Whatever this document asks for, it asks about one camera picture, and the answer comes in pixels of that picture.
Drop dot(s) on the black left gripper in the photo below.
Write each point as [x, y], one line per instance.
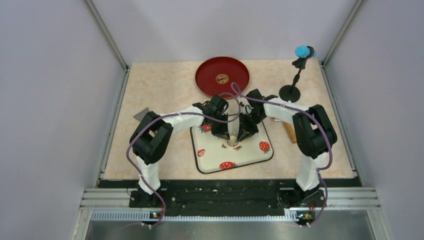
[222, 132]

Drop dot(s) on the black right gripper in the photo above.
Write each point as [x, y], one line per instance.
[245, 131]

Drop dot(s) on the white dough lump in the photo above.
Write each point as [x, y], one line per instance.
[233, 128]

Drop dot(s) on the strawberry print rectangular tray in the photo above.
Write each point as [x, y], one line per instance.
[212, 156]

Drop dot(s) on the wooden dough roller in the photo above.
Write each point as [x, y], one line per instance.
[289, 130]

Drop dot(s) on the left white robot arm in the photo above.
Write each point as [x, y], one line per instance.
[151, 138]

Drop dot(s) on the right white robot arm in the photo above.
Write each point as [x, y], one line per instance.
[313, 130]

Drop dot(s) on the red round lacquer plate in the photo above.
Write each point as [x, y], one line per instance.
[215, 76]

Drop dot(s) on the blue microphone on stand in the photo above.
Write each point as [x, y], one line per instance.
[290, 92]

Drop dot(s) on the metal dough scraper wooden handle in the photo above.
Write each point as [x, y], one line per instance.
[140, 115]

